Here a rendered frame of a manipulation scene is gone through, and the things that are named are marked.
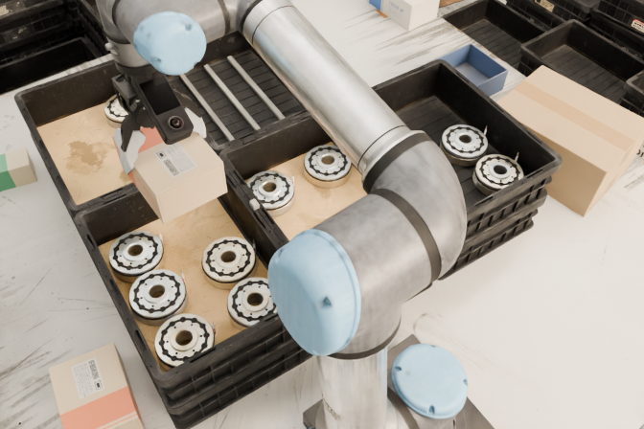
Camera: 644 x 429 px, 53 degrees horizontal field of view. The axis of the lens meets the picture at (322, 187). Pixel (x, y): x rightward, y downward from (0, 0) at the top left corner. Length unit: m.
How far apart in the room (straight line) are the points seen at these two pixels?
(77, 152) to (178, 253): 0.38
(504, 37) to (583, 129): 1.31
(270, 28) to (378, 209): 0.29
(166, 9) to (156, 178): 0.32
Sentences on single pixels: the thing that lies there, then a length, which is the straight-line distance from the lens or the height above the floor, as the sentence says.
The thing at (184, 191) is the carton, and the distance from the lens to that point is 1.05.
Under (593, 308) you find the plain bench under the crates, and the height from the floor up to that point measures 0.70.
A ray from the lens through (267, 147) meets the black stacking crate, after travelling 1.39.
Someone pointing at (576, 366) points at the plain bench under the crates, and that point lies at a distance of 1.42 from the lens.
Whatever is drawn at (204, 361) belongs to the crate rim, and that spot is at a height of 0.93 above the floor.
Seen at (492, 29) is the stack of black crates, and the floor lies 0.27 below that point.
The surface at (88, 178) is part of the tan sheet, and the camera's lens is 1.49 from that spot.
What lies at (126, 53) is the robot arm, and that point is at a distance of 0.95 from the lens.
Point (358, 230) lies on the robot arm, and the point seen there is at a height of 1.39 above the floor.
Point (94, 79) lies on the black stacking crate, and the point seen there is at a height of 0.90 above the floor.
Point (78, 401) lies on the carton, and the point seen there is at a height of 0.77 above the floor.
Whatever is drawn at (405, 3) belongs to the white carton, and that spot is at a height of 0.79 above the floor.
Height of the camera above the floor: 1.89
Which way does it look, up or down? 49 degrees down
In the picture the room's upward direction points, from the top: 1 degrees clockwise
